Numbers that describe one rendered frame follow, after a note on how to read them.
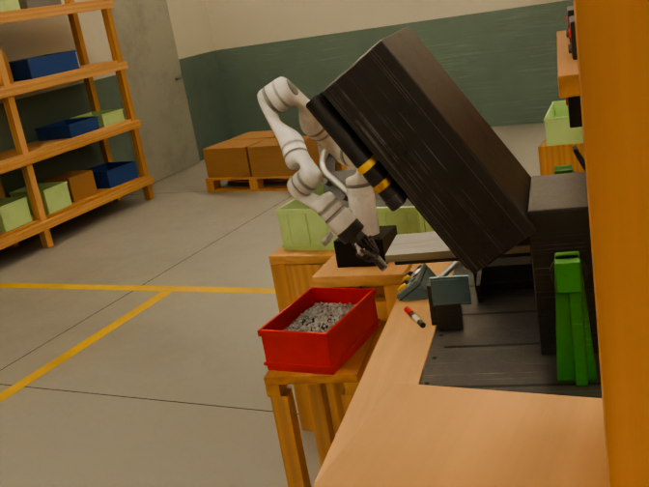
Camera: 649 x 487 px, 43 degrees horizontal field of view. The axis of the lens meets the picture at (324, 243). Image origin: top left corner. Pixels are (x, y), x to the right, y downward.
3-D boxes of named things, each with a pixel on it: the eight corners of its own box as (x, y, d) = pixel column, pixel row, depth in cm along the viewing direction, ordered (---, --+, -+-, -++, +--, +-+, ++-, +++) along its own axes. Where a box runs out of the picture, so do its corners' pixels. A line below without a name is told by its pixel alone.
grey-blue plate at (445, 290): (436, 330, 208) (429, 278, 204) (437, 328, 210) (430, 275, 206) (473, 329, 205) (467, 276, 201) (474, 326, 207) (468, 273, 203)
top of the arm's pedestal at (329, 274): (313, 288, 280) (311, 276, 279) (343, 255, 308) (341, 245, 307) (405, 285, 268) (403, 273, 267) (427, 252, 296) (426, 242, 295)
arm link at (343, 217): (331, 238, 238) (317, 221, 238) (359, 214, 233) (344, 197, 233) (324, 248, 230) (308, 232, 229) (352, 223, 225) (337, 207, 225)
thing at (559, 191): (539, 356, 186) (524, 211, 176) (541, 303, 214) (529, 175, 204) (626, 353, 181) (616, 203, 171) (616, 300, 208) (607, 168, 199)
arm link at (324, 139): (305, 111, 264) (330, 108, 259) (349, 145, 285) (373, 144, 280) (299, 137, 262) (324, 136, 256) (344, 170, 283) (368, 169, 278)
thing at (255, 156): (207, 192, 845) (198, 150, 832) (253, 171, 910) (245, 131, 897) (305, 190, 781) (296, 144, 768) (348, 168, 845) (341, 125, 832)
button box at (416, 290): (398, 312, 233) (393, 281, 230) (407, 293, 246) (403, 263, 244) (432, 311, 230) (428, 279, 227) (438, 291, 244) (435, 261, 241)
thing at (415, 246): (386, 267, 199) (384, 255, 198) (397, 245, 214) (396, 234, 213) (554, 255, 188) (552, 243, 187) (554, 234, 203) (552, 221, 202)
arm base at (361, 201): (351, 238, 281) (344, 189, 277) (355, 231, 290) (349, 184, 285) (378, 236, 279) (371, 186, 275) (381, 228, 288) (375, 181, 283)
